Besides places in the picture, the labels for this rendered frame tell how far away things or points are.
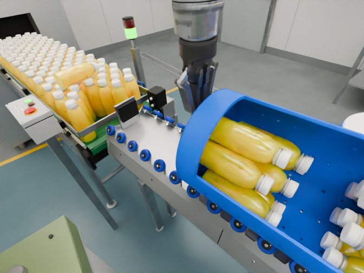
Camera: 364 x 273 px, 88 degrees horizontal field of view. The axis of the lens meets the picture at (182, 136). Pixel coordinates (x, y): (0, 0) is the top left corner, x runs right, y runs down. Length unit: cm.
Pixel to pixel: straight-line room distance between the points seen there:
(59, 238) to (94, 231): 124
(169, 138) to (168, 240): 94
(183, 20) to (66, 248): 48
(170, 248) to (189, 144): 119
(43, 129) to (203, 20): 69
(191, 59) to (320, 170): 45
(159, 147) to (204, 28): 51
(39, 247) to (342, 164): 71
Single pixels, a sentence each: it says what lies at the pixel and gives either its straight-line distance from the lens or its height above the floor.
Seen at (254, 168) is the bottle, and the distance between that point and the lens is 45.
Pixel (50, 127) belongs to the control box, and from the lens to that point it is 87.
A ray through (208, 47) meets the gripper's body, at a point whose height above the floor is 135.
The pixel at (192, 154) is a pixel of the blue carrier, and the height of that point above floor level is 116.
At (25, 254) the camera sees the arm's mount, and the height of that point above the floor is 106.
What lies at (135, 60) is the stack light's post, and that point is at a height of 103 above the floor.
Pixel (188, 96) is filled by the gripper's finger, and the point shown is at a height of 126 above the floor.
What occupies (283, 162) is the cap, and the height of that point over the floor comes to 115.
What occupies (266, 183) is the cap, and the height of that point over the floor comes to 112.
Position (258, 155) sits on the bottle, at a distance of 44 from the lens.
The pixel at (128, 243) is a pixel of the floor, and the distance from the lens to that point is 162.
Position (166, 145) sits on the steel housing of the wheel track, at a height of 93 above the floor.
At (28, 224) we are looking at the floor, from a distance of 207.
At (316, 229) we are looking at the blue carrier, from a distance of 63.
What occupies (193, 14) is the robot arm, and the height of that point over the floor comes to 141.
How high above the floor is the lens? 147
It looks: 43 degrees down
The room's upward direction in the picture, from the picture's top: 5 degrees counter-clockwise
